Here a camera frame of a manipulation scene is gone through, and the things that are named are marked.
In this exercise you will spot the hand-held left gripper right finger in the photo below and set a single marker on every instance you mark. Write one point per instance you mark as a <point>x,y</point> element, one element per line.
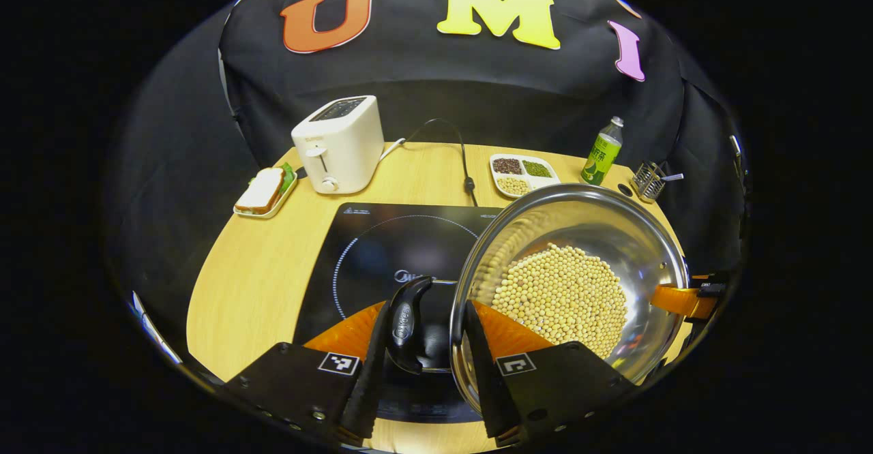
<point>487,386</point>

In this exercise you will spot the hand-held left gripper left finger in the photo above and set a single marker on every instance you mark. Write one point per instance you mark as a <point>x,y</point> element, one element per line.
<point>368,386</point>

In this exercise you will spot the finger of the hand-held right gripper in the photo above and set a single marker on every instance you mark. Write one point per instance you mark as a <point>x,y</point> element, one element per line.
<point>682,302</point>

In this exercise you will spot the stainless steel pot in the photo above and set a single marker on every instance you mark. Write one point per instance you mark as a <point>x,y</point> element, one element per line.
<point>600,222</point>

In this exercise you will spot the black induction cooktop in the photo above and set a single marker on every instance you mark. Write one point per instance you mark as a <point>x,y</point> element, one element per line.
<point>382,236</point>

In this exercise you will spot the pile of yellow soybeans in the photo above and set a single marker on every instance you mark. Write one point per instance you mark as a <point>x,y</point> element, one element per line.
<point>563,297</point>

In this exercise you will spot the metal spoon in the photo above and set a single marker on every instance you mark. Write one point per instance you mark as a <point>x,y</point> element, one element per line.
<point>672,177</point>

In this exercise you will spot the black round table grommet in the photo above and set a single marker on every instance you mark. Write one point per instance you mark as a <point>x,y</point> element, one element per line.
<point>625,189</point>

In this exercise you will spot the green label drink bottle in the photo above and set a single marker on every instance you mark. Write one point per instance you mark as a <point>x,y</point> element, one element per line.
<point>601,154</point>

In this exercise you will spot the small pale green plate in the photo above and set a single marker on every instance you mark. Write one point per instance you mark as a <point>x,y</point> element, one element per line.
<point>269,214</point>

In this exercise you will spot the white divided bean plate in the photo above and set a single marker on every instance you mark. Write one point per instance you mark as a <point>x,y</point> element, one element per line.
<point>522,176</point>

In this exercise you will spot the sandwich with lettuce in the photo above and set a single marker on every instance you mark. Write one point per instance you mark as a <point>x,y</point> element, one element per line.
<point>262,188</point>

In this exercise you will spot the white toaster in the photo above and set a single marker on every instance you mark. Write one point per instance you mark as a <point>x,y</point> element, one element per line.
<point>341,147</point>

